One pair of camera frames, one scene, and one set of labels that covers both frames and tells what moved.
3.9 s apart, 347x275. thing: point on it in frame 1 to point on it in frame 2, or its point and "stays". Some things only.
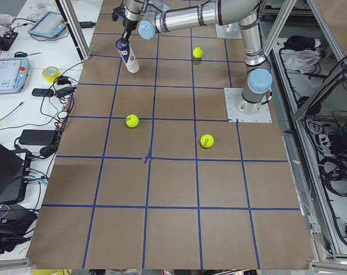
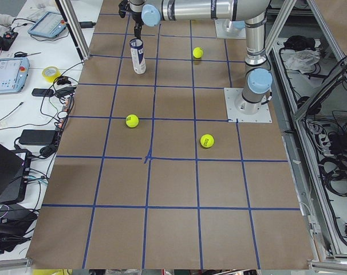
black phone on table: (42, 92) stays
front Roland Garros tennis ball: (131, 121) stays
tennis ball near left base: (206, 140) stays
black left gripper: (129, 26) to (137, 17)
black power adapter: (87, 24) stays
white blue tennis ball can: (127, 56) to (137, 50)
